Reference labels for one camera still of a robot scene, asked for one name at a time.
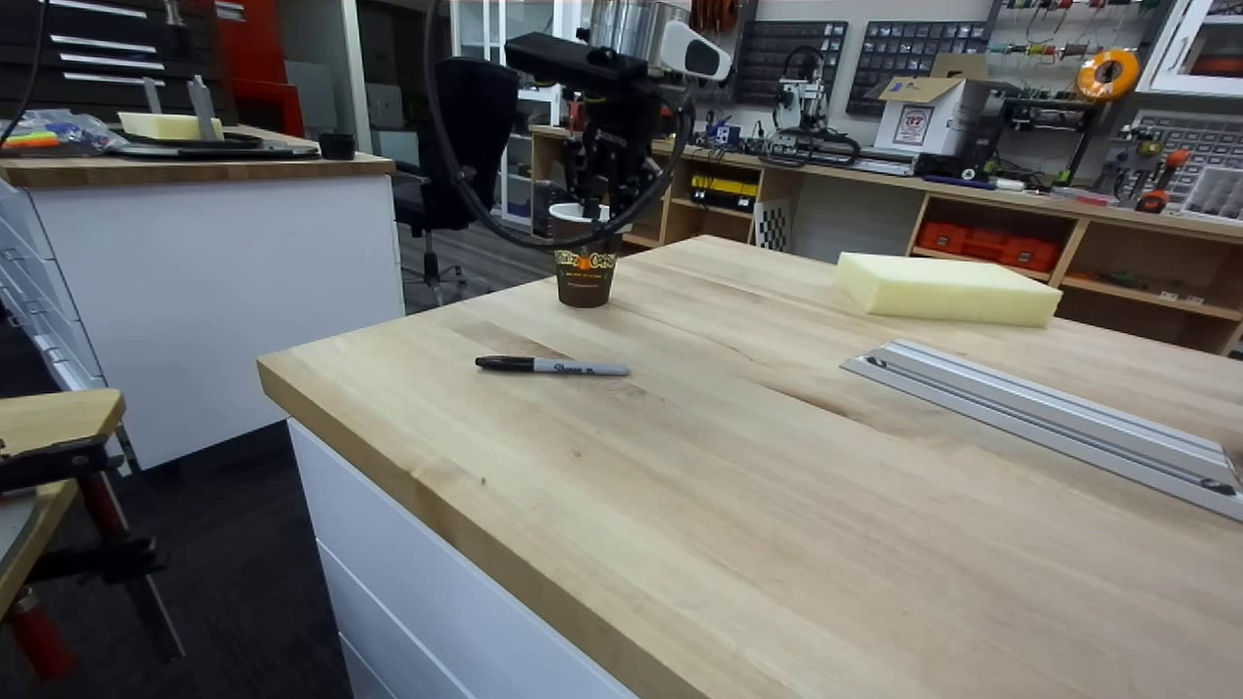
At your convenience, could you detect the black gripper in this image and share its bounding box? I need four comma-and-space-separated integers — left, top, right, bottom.
559, 86, 651, 252

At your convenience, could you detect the brown paper cup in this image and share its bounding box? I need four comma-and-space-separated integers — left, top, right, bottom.
544, 200, 621, 310

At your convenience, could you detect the black grey marker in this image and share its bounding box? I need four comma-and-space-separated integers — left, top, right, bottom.
469, 353, 633, 382

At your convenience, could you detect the yellow black box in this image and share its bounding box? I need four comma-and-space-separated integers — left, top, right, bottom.
687, 170, 766, 219

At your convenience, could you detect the black office chair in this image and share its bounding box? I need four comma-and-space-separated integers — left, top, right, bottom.
392, 56, 524, 283

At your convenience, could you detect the dark pegboard panel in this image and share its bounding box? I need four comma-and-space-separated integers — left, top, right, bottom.
735, 16, 849, 109
847, 16, 996, 116

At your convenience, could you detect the white cardboard box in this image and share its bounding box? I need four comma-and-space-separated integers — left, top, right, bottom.
871, 76, 990, 161

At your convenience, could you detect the yellow foam block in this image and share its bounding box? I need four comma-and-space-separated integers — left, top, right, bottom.
830, 249, 1063, 331

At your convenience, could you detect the red tool cabinet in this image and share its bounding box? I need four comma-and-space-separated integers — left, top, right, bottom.
210, 0, 311, 140

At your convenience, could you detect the red bin row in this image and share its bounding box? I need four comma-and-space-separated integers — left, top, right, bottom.
914, 216, 1063, 275

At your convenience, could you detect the black mat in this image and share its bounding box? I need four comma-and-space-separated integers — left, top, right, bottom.
105, 127, 273, 162

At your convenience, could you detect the white counter wooden top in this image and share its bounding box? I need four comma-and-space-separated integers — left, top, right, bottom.
0, 153, 409, 473

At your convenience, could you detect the white table cabinet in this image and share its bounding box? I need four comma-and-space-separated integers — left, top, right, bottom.
284, 420, 638, 699

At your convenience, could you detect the thin yellow foam pad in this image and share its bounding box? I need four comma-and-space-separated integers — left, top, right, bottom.
111, 109, 229, 143

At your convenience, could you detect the black 3D printer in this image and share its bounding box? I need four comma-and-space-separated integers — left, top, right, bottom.
985, 94, 1106, 194

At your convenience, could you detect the black drawer cabinet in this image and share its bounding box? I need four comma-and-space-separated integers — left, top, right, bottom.
0, 0, 176, 126

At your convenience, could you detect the orange spool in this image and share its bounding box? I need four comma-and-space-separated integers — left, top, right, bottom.
1077, 47, 1145, 104

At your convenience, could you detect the wooden shelving unit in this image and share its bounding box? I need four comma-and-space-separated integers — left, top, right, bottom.
527, 121, 1243, 360

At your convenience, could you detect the clear plastic sheet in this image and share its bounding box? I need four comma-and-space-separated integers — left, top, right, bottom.
0, 174, 110, 397

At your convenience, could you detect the wooden workbench with clamps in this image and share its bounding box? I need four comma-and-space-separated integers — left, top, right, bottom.
0, 384, 188, 689

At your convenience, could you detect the white glass door cabinet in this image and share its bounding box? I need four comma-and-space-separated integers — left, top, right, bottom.
1139, 0, 1243, 100

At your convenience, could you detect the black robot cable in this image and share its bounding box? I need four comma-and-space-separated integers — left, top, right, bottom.
421, 0, 694, 252

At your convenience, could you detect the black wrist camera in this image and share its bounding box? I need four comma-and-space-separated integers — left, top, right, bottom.
501, 32, 651, 94

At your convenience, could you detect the aluminium extrusion rail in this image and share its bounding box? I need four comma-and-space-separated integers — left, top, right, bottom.
843, 340, 1243, 524

